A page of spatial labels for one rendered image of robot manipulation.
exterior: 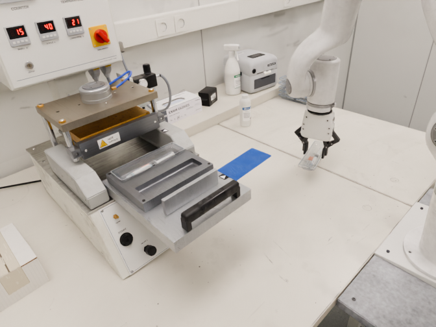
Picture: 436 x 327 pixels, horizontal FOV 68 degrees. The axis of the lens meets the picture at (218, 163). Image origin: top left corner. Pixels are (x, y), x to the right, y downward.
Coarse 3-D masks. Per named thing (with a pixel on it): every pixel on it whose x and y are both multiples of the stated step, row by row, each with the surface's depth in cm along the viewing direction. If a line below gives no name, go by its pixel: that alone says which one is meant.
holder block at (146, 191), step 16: (176, 160) 80; (192, 160) 81; (112, 176) 76; (144, 176) 75; (160, 176) 76; (176, 176) 77; (192, 176) 74; (128, 192) 70; (144, 192) 72; (160, 192) 70; (144, 208) 68
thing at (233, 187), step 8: (232, 184) 68; (216, 192) 66; (224, 192) 66; (232, 192) 68; (200, 200) 64; (208, 200) 64; (216, 200) 65; (192, 208) 62; (200, 208) 63; (208, 208) 64; (184, 216) 61; (192, 216) 62; (184, 224) 62
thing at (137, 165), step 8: (168, 144) 85; (152, 152) 82; (160, 152) 82; (168, 152) 82; (136, 160) 80; (144, 160) 79; (152, 160) 79; (160, 160) 79; (120, 168) 77; (128, 168) 77; (136, 168) 77; (144, 168) 76; (120, 176) 74
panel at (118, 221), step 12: (108, 204) 78; (108, 216) 78; (120, 216) 80; (132, 216) 82; (108, 228) 78; (120, 228) 80; (132, 228) 82; (144, 228) 84; (120, 240) 80; (132, 240) 82; (144, 240) 84; (156, 240) 86; (120, 252) 80; (132, 252) 82; (144, 252) 84; (156, 252) 86; (132, 264) 82; (144, 264) 83
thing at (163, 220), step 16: (208, 176) 72; (112, 192) 76; (176, 192) 67; (192, 192) 70; (208, 192) 73; (240, 192) 72; (128, 208) 72; (160, 208) 69; (176, 208) 68; (224, 208) 68; (144, 224) 69; (160, 224) 65; (176, 224) 64; (192, 224) 64; (208, 224) 66; (176, 240) 61; (192, 240) 64
